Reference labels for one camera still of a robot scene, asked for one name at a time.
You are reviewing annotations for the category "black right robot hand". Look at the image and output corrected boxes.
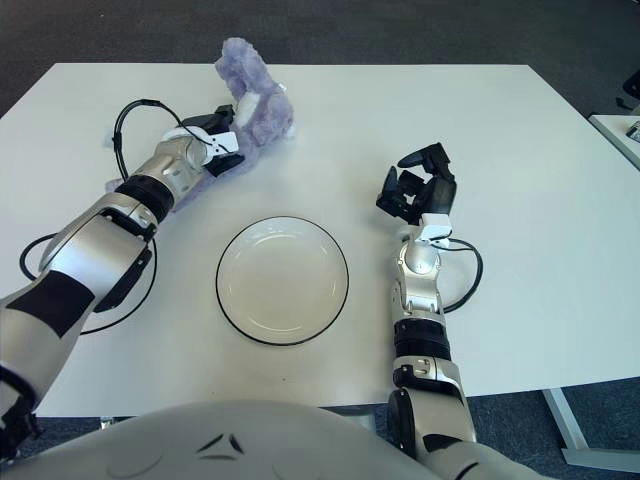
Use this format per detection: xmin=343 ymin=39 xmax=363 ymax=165
xmin=375 ymin=142 xmax=459 ymax=226

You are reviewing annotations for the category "small white side table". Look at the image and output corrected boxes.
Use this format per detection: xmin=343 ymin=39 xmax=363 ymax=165
xmin=588 ymin=112 xmax=640 ymax=174

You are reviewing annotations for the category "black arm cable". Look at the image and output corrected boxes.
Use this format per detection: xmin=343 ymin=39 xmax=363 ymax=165
xmin=19 ymin=98 xmax=236 ymax=335
xmin=432 ymin=237 xmax=484 ymax=315

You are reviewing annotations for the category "white plate with black rim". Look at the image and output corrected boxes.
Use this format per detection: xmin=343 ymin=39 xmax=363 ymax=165
xmin=215 ymin=215 xmax=350 ymax=347

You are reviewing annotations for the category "purple plush bunny doll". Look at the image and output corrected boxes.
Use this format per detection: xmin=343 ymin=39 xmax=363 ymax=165
xmin=104 ymin=37 xmax=299 ymax=214

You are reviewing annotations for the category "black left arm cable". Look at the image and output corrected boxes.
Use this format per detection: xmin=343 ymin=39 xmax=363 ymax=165
xmin=19 ymin=98 xmax=236 ymax=335

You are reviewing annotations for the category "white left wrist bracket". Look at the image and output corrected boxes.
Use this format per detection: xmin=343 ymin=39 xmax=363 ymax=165
xmin=207 ymin=130 xmax=239 ymax=164

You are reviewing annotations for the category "black chair base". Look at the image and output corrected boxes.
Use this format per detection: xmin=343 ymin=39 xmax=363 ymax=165
xmin=615 ymin=69 xmax=640 ymax=109

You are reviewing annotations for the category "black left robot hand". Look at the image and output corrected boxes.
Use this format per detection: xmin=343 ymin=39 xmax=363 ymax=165
xmin=182 ymin=103 xmax=245 ymax=177

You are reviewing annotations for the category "grey metal table leg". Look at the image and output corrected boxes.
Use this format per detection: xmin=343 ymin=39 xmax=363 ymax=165
xmin=542 ymin=387 xmax=640 ymax=469

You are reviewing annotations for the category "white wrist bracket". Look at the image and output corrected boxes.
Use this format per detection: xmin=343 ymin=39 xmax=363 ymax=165
xmin=418 ymin=212 xmax=454 ymax=246
xmin=207 ymin=130 xmax=239 ymax=164

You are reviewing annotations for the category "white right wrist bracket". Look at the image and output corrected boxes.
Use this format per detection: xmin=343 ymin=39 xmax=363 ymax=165
xmin=418 ymin=212 xmax=454 ymax=246

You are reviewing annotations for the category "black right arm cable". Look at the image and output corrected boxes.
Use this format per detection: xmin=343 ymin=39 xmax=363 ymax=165
xmin=432 ymin=237 xmax=484 ymax=315

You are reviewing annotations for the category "grey robot torso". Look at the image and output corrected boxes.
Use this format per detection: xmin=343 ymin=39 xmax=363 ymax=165
xmin=0 ymin=399 xmax=441 ymax=480

